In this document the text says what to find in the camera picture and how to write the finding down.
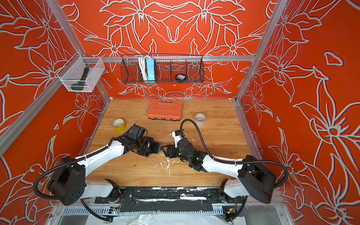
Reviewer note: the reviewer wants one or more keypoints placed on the small black box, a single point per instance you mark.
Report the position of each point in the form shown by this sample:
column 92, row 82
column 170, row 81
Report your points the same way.
column 180, row 78

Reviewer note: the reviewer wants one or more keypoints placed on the black wire basket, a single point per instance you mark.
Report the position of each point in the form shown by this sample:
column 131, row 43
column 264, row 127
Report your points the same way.
column 135, row 71

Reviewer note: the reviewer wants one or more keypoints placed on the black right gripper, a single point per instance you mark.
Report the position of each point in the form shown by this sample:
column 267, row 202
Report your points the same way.
column 171, row 147

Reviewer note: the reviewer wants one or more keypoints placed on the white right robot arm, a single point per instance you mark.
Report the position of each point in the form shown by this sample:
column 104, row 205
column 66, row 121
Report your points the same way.
column 249, row 179

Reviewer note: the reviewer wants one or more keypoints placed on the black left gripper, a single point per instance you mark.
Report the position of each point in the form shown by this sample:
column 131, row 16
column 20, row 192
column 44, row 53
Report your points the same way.
column 149, row 140

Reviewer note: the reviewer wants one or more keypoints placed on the green wired earphones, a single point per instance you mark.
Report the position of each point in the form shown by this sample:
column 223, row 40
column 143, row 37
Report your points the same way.
column 167, row 163

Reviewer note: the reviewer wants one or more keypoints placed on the clear acrylic box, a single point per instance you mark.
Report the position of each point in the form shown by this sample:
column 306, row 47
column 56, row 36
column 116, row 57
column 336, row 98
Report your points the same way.
column 72, row 71

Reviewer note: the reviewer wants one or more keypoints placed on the aluminium frame rail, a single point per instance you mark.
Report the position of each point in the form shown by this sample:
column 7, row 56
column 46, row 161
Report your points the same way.
column 207, row 58

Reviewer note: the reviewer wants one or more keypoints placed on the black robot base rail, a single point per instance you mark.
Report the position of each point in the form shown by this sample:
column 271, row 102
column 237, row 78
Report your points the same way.
column 202, row 200

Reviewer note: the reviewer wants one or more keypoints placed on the yellow tape roll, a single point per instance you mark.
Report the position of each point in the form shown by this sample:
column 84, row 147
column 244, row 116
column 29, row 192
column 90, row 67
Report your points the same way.
column 119, row 125

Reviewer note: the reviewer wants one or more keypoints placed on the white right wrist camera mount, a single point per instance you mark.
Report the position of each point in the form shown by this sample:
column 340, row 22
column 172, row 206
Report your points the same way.
column 177, row 135

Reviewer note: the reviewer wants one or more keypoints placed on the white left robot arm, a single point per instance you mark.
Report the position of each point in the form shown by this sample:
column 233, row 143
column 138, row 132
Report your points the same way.
column 68, row 183

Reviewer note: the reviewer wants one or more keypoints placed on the light blue power bank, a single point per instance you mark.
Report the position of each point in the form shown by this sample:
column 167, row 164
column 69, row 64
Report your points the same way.
column 150, row 63

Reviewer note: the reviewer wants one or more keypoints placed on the clear tape roll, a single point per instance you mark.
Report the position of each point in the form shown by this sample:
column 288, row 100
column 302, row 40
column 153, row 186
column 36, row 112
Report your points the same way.
column 200, row 119

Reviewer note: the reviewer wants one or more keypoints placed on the orange plastic tool case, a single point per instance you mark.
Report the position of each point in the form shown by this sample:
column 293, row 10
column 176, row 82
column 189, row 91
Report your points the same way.
column 165, row 109

